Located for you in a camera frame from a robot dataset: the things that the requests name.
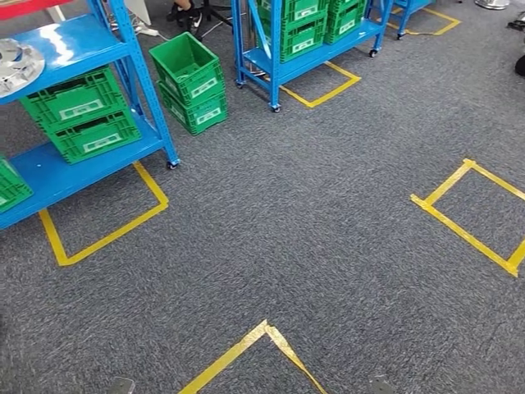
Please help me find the person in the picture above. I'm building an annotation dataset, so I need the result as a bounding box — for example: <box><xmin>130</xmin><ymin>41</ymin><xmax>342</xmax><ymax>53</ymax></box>
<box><xmin>166</xmin><ymin>0</ymin><xmax>205</xmax><ymax>42</ymax></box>

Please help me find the yellow floor tape square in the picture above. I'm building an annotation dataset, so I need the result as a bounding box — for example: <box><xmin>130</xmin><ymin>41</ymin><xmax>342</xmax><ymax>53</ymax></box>
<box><xmin>38</xmin><ymin>161</ymin><xmax>170</xmax><ymax>268</ymax></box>

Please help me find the white extension socket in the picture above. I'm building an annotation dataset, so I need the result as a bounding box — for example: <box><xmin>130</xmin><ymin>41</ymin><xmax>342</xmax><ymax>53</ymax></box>
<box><xmin>133</xmin><ymin>22</ymin><xmax>160</xmax><ymax>38</ymax></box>

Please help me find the black office chair base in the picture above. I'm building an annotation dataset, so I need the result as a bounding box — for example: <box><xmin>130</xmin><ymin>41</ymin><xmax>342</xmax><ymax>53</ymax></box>
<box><xmin>201</xmin><ymin>0</ymin><xmax>235</xmax><ymax>28</ymax></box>

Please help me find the blue metal shelf rack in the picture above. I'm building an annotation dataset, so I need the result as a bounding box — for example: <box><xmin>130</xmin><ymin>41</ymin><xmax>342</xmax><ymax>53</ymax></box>
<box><xmin>0</xmin><ymin>0</ymin><xmax>181</xmax><ymax>232</ymax></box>
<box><xmin>389</xmin><ymin>0</ymin><xmax>436</xmax><ymax>40</ymax></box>
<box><xmin>230</xmin><ymin>0</ymin><xmax>395</xmax><ymax>113</ymax></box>

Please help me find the white cabinet panel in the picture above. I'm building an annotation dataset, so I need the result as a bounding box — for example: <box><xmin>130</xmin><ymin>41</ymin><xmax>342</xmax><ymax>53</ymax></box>
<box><xmin>123</xmin><ymin>0</ymin><xmax>152</xmax><ymax>27</ymax></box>

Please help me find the grey plastic wheel cover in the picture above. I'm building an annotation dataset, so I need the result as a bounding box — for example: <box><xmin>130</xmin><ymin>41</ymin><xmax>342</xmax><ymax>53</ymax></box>
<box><xmin>0</xmin><ymin>38</ymin><xmax>46</xmax><ymax>99</ymax></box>

